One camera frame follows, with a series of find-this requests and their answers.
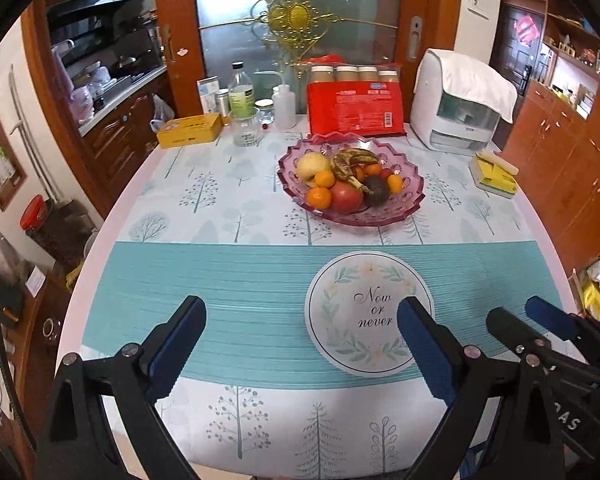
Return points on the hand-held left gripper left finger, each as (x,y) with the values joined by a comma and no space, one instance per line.
(175,352)

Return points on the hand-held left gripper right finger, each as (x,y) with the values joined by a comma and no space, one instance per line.
(427,355)

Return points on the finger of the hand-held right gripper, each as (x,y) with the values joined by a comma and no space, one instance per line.
(550,317)
(510,330)

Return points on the pink glass fruit bowl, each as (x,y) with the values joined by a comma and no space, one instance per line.
(410,195)

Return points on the dark avocado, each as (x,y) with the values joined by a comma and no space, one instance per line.
(377,191)

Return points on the small orange mandarin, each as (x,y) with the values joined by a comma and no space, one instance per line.
(358,174)
(372,169)
(395,184)
(319,198)
(324,179)

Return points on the red apple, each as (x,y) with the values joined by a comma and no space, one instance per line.
(347,197)

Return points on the small red fruit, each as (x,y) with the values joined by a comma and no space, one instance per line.
(386,174)

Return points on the spotted ripe banana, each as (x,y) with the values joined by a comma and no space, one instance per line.
(345,160)

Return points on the yellow pear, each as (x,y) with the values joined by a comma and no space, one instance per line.
(311,165)

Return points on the white printed plate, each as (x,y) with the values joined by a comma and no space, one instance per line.
(355,320)

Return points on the red lid storage jar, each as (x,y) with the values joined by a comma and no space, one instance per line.
(35,212)

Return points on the wooden kitchen cabinet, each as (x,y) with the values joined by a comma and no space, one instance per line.
(115,140)

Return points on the yellow tin box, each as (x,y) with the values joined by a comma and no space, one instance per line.
(187,130)

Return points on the clear glass cup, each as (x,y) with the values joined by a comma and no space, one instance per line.
(245,127)

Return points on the clear plastic bag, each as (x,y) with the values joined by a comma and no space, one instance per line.
(161,115)

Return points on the white countertop appliance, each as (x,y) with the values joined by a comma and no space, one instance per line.
(425,105)

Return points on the white towel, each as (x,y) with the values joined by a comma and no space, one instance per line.
(480,80)

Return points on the small metal can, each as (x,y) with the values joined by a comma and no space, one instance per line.
(222,105)

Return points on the red pack of paper cups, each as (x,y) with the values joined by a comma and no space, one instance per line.
(355,110)

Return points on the small glass jar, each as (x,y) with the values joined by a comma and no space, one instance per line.
(265,110)

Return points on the white carton box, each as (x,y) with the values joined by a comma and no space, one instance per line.
(207,92)

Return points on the glass bottle green label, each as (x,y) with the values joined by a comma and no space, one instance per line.
(241,95)

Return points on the white squeeze bottle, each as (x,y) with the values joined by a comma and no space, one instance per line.
(284,107)

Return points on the red door decoration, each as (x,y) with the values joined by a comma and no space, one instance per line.
(525,27)

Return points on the gold door ornament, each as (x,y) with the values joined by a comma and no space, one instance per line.
(297,15)

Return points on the wooden wall cabinet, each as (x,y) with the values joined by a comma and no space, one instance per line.
(555,150)

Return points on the white light switch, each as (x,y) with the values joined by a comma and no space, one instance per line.
(478,5)

